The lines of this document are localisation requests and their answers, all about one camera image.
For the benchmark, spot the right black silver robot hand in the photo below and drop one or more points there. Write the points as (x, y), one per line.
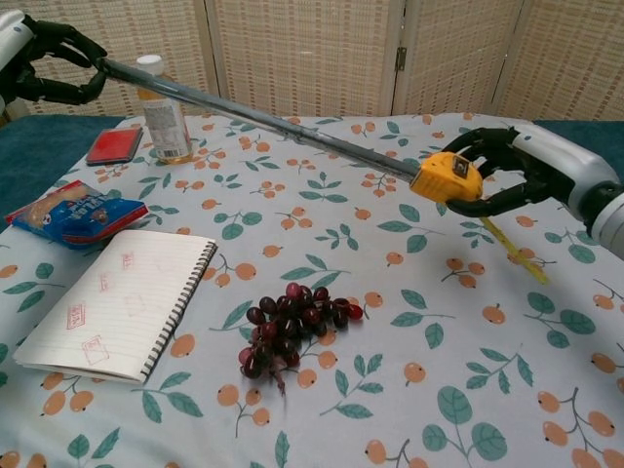
(560, 166)

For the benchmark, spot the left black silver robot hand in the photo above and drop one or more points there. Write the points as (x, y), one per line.
(19, 44)

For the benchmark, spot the yellow tape measure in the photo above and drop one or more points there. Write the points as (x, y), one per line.
(443, 178)

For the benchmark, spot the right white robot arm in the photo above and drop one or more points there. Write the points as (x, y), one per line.
(609, 214)

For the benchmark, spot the woven bamboo screen panel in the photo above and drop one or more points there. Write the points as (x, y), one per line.
(565, 49)
(453, 49)
(146, 29)
(302, 49)

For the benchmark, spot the red ink pad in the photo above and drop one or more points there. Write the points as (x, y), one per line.
(112, 145)

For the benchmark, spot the tea bottle with white cap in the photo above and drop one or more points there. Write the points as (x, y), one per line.
(166, 127)

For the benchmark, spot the blue red snack bag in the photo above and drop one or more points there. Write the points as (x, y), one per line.
(83, 214)

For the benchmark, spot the metal screen hinge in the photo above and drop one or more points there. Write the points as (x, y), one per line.
(401, 58)

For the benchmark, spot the floral print tablecloth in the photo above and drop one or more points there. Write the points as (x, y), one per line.
(365, 292)

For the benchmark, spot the white spiral notebook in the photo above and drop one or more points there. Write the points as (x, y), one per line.
(112, 302)

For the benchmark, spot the dark red grape bunch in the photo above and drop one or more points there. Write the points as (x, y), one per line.
(287, 326)

